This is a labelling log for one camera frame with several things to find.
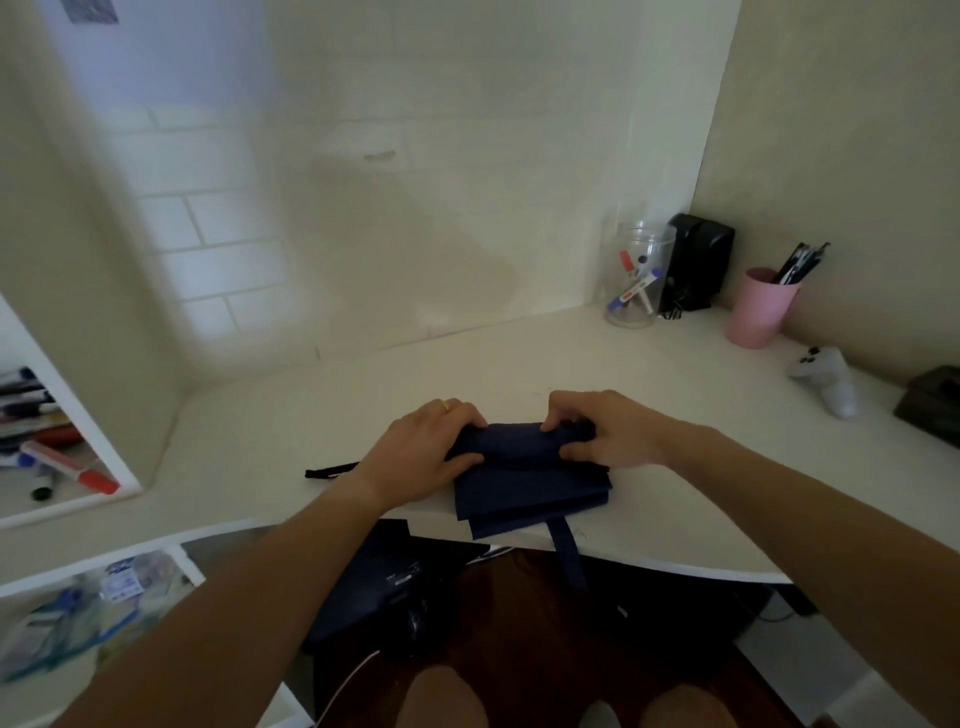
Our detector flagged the person's left hand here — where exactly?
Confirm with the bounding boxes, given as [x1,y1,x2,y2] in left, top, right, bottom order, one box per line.
[351,398,489,516]

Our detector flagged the person's right hand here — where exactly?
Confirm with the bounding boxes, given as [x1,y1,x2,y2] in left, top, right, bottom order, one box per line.
[540,389,678,471]

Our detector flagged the navy fabric bag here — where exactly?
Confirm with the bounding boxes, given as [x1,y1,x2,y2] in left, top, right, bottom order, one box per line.
[303,418,614,595]

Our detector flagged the person's left forearm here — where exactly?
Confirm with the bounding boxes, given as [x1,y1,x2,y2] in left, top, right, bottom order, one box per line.
[51,480,380,728]

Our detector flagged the person's right forearm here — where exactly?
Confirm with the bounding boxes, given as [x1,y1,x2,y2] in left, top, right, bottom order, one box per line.
[660,422,960,728]

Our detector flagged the black bag under desk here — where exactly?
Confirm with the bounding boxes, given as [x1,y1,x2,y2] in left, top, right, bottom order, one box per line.
[300,519,492,663]

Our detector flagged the white marker with blue cap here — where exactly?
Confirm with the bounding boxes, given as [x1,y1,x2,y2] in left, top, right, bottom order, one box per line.
[608,268,663,314]

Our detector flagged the clear plastic jar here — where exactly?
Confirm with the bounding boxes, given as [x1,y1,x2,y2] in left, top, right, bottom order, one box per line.
[603,220,677,330]

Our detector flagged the pink cup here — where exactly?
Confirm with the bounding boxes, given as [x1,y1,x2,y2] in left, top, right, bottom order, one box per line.
[723,267,803,351]

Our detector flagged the black speaker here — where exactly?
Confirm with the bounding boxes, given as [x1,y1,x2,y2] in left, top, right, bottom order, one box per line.
[659,213,737,317]

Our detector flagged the person's left leg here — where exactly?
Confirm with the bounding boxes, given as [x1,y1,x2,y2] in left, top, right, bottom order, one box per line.
[395,665,490,728]

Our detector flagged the person's leg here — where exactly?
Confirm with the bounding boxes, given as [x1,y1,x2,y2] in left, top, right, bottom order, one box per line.
[637,682,742,728]
[395,665,490,728]

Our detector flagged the white game controller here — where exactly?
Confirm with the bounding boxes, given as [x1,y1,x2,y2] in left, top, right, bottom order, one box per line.
[786,345,861,420]

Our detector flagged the person's right leg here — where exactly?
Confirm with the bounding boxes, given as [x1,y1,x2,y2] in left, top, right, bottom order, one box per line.
[637,682,742,728]

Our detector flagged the bunch of dark pens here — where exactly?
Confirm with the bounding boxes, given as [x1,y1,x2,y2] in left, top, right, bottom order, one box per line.
[772,240,831,287]

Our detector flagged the dark grey box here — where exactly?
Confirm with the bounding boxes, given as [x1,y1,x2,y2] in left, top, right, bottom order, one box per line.
[893,365,960,450]

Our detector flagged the white shelf unit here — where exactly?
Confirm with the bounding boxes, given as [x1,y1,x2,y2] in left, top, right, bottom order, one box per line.
[0,291,145,532]

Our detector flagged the large red-capped white marker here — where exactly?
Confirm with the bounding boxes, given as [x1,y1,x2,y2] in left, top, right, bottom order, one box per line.
[20,440,122,497]

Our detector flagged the clear plastic bags with papers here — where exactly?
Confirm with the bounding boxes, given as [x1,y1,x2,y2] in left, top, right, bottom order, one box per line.
[0,551,198,685]

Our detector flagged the pile of markers and pens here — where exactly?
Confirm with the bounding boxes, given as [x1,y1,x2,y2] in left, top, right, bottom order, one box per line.
[0,365,85,504]

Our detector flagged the white cable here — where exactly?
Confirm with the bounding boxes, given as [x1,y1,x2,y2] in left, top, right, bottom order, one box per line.
[313,648,385,728]

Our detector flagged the grey paper on wall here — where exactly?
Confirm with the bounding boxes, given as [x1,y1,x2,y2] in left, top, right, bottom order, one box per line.
[60,0,120,26]

